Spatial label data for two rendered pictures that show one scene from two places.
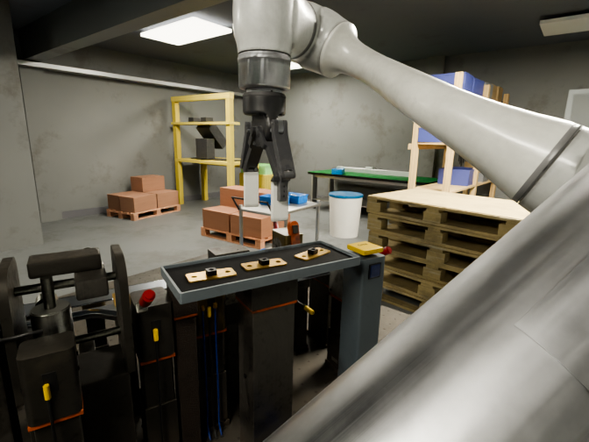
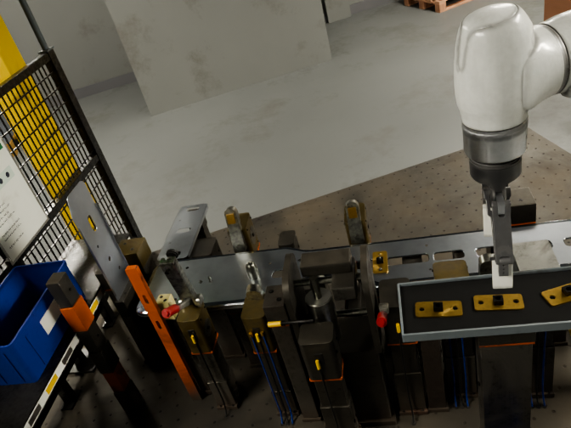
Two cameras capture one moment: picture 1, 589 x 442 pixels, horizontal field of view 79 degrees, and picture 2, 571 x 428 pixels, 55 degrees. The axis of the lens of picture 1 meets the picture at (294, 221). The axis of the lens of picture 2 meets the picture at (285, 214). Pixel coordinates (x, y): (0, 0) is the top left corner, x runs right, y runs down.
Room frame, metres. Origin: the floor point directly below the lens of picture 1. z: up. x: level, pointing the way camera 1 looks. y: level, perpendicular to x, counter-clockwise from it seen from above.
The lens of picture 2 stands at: (-0.06, -0.23, 1.92)
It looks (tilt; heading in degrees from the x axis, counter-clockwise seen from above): 33 degrees down; 47
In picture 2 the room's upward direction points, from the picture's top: 16 degrees counter-clockwise
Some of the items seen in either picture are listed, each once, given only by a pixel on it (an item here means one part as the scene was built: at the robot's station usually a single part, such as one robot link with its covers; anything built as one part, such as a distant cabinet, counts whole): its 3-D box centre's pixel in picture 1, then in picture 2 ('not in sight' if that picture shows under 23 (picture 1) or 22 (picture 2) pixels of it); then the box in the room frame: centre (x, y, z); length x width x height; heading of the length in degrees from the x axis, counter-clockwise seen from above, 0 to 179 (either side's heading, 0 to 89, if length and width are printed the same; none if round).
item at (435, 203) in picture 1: (453, 252); not in sight; (2.96, -1.39, 0.46); 1.30 x 0.89 x 0.92; 44
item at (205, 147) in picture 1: (227, 153); not in sight; (7.44, 1.42, 1.07); 1.66 x 1.51 x 2.15; 52
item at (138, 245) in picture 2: not in sight; (149, 290); (0.53, 1.12, 0.88); 0.08 x 0.08 x 0.36; 32
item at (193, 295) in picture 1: (266, 265); (501, 302); (0.66, 0.05, 1.16); 0.37 x 0.14 x 0.02; 122
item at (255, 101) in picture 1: (264, 119); (495, 177); (0.65, 0.06, 1.43); 0.08 x 0.07 x 0.09; 28
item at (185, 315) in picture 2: not in sight; (210, 363); (0.42, 0.73, 0.87); 0.10 x 0.07 x 0.35; 32
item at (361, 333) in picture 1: (358, 338); not in sight; (0.80, -0.17, 0.92); 0.08 x 0.08 x 0.44; 32
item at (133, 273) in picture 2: not in sight; (167, 339); (0.39, 0.82, 0.95); 0.03 x 0.01 x 0.50; 122
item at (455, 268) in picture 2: (209, 355); (457, 338); (0.76, 0.20, 0.89); 0.12 x 0.08 x 0.38; 32
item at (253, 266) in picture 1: (264, 262); (498, 300); (0.65, 0.06, 1.17); 0.08 x 0.04 x 0.01; 118
